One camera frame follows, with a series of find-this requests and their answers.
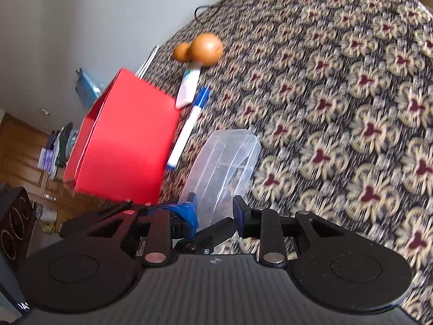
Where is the clear plastic container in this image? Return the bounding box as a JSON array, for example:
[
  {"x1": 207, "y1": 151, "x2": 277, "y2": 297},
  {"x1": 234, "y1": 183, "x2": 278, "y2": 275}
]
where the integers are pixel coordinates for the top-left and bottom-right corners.
[{"x1": 178, "y1": 129, "x2": 262, "y2": 234}]

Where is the wooden cabinet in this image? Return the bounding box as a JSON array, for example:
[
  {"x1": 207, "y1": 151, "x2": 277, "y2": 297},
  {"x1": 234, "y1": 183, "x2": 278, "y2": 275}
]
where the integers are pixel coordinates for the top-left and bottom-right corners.
[{"x1": 0, "y1": 110, "x2": 112, "y2": 234}]

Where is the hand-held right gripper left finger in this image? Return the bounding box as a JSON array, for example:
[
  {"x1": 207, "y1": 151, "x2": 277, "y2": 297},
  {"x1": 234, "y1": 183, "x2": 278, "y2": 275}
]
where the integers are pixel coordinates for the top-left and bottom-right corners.
[{"x1": 59, "y1": 192, "x2": 200, "y2": 267}]

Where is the blue bag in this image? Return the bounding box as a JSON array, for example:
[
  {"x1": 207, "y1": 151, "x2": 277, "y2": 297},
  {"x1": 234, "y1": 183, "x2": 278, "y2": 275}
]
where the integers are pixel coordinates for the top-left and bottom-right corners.
[{"x1": 75, "y1": 69, "x2": 102, "y2": 109}]

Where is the clear jar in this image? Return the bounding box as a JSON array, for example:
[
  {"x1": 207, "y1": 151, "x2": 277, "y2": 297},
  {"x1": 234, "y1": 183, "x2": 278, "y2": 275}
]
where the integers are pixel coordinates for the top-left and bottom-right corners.
[{"x1": 35, "y1": 205, "x2": 58, "y2": 235}]

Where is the blue and white marker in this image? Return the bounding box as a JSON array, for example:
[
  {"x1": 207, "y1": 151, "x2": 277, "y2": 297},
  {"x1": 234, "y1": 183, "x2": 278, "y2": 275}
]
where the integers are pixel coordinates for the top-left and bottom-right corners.
[{"x1": 165, "y1": 86, "x2": 211, "y2": 171}]

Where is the red cardboard box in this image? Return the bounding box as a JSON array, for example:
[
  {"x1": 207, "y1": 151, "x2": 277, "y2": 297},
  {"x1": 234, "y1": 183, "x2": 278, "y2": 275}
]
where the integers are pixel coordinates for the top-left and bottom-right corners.
[{"x1": 63, "y1": 68, "x2": 181, "y2": 205}]

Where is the black item on cabinet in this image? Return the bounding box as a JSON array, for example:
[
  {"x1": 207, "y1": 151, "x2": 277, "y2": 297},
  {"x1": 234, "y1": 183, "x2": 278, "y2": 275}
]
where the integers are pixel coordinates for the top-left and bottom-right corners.
[{"x1": 55, "y1": 122, "x2": 74, "y2": 169}]

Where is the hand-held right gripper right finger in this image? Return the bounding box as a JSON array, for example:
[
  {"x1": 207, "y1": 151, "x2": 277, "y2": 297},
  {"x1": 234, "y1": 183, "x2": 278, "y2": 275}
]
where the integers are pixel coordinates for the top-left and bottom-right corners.
[{"x1": 233, "y1": 194, "x2": 359, "y2": 267}]

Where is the black speaker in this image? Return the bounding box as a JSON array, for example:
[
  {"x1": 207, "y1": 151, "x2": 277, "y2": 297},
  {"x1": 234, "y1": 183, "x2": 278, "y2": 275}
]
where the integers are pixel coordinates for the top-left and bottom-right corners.
[{"x1": 0, "y1": 182, "x2": 37, "y2": 271}]

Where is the large brown onion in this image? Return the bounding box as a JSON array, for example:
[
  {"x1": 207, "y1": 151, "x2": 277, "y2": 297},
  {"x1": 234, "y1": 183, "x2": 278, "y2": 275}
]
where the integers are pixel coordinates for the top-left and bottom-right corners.
[{"x1": 189, "y1": 33, "x2": 224, "y2": 66}]

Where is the small brown onion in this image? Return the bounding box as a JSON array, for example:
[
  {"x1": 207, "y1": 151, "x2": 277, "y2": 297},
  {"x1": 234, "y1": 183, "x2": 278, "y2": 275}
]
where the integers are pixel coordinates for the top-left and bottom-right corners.
[{"x1": 173, "y1": 43, "x2": 193, "y2": 62}]

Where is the floral printed blanket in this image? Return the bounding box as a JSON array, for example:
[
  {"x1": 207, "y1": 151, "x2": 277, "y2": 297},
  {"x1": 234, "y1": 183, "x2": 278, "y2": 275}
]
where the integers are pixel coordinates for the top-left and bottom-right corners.
[{"x1": 98, "y1": 0, "x2": 433, "y2": 324}]

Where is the purple and white box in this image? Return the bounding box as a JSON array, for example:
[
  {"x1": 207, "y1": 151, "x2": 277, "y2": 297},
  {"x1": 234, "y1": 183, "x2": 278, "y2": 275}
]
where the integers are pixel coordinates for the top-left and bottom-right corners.
[{"x1": 37, "y1": 146, "x2": 56, "y2": 171}]

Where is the white tube with blue print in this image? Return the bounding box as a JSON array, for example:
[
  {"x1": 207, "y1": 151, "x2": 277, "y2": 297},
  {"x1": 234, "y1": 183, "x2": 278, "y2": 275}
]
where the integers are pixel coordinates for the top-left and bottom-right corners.
[{"x1": 175, "y1": 63, "x2": 202, "y2": 109}]

